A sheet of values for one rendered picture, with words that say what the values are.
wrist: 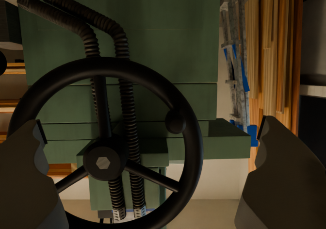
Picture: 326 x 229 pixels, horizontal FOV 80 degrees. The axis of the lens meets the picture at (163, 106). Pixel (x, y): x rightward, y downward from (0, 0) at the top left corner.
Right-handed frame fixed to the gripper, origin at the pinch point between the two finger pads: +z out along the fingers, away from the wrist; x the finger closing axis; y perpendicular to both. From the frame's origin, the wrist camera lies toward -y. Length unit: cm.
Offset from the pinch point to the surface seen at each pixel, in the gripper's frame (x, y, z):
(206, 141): 12.2, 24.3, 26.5
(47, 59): -24.2, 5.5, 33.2
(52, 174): -144, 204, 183
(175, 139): 4.5, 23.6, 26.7
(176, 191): 3.0, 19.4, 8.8
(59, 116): -22.6, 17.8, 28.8
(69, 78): -11.5, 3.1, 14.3
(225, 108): 105, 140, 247
